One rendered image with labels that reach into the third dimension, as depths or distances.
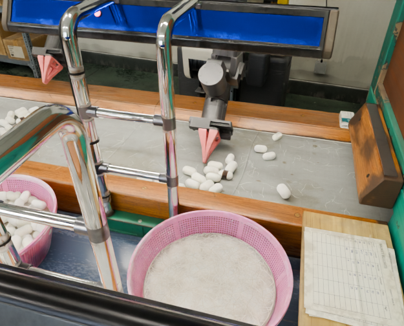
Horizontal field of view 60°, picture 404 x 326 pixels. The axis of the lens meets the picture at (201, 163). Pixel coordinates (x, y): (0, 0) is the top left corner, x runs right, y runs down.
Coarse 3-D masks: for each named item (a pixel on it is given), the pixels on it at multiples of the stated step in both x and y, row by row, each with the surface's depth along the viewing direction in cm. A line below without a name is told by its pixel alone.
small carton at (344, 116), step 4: (340, 112) 96; (344, 112) 96; (348, 112) 96; (352, 112) 96; (340, 116) 95; (344, 116) 94; (348, 116) 94; (352, 116) 94; (340, 120) 94; (344, 120) 92; (348, 120) 92; (340, 124) 93; (344, 124) 92
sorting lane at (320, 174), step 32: (96, 128) 98; (128, 128) 98; (160, 128) 98; (32, 160) 86; (64, 160) 86; (128, 160) 86; (160, 160) 86; (192, 160) 86; (224, 160) 86; (256, 160) 86; (288, 160) 86; (320, 160) 86; (352, 160) 86; (224, 192) 76; (256, 192) 76; (320, 192) 76; (352, 192) 76
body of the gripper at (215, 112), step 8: (208, 104) 84; (216, 104) 83; (224, 104) 85; (208, 112) 83; (216, 112) 83; (224, 112) 84; (208, 120) 82; (216, 120) 82; (224, 120) 81; (224, 128) 85; (232, 128) 84
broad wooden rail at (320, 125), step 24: (0, 96) 113; (24, 96) 112; (48, 96) 110; (72, 96) 109; (96, 96) 108; (120, 96) 108; (144, 96) 108; (192, 96) 108; (240, 120) 98; (264, 120) 97; (288, 120) 96; (312, 120) 96; (336, 120) 96
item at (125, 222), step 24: (96, 0) 57; (120, 0) 63; (192, 0) 57; (72, 24) 51; (168, 24) 48; (72, 48) 53; (168, 48) 49; (72, 72) 55; (168, 72) 51; (168, 96) 53; (144, 120) 57; (168, 120) 56; (96, 144) 63; (168, 144) 58; (96, 168) 66; (120, 168) 66; (168, 168) 61; (168, 192) 65; (120, 216) 74; (144, 216) 74
